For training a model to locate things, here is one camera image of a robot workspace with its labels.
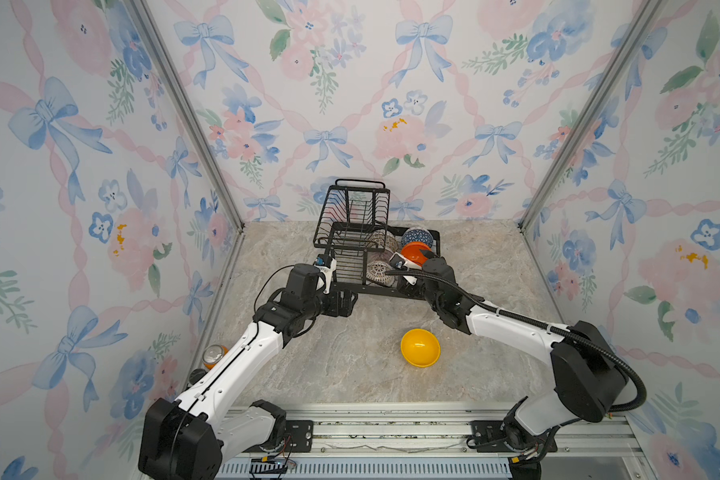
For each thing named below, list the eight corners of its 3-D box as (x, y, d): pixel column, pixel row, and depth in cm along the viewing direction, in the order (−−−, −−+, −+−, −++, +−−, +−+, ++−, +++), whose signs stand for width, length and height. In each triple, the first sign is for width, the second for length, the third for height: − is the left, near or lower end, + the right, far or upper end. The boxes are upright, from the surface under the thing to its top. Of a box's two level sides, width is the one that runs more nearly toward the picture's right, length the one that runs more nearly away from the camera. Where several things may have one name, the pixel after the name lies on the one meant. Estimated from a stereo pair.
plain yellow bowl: (401, 368, 86) (403, 362, 82) (399, 335, 93) (401, 328, 89) (439, 368, 86) (443, 362, 82) (434, 335, 93) (437, 328, 89)
